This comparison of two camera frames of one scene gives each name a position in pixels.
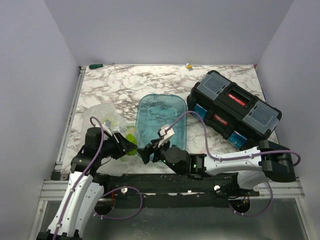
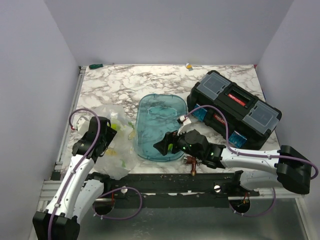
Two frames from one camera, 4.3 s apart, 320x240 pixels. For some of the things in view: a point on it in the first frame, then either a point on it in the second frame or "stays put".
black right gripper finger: [145, 152] → [162, 145]
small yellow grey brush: [189, 67] stays put
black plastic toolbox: [227, 108] stays put
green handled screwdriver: [94, 66] stays put
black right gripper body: [162, 156] → [180, 144]
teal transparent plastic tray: [153, 110] stays put
